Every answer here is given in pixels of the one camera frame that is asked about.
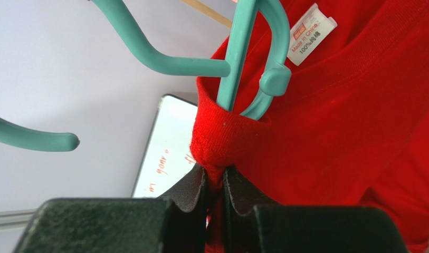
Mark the teal plastic hanger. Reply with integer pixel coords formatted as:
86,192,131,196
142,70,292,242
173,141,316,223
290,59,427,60
0,0,293,153

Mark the white whiteboard with red writing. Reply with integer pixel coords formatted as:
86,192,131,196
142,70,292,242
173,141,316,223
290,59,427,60
131,94,197,198

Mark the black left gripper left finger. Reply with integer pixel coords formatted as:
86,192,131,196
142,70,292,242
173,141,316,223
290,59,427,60
14,165,207,252

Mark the wooden clothes rack frame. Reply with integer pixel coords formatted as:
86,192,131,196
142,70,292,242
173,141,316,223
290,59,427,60
181,0,233,29

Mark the aluminium corner profile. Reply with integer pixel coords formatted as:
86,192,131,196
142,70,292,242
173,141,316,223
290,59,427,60
0,209,37,231

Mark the red t shirt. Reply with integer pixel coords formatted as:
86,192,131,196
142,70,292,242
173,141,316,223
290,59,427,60
190,1,429,252

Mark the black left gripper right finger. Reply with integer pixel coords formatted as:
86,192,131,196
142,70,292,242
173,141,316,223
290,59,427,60
223,167,407,252

